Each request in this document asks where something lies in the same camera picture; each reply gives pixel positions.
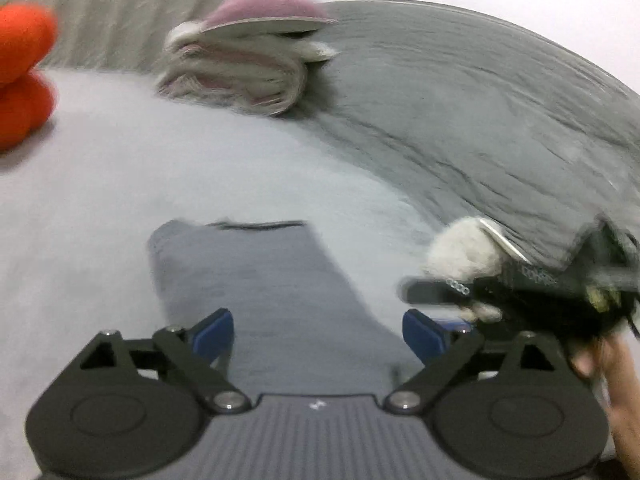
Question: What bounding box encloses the white fuzzy cloth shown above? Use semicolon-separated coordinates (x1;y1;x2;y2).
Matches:
425;216;531;281

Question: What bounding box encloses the person's right hand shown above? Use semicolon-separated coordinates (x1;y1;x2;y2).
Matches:
570;335;613;380

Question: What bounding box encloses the person's right forearm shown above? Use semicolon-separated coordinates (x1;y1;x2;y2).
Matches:
602;332;640;473

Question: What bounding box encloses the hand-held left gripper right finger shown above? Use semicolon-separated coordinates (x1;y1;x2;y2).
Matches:
384;309;568;413

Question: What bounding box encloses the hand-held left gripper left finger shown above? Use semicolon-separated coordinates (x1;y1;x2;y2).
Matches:
77;308;251;413

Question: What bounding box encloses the orange pumpkin plush pillow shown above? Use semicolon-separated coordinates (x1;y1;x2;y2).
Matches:
0;2;58;151

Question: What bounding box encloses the folded beige pink quilt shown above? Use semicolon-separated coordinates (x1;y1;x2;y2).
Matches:
157;0;338;116

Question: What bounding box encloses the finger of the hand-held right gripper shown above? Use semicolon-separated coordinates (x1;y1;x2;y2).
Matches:
400;277;476;306

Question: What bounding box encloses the grey cat print sweater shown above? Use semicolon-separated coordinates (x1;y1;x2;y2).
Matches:
147;219;426;396

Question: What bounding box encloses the star print sheer curtain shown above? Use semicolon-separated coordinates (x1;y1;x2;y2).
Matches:
0;0;281;68

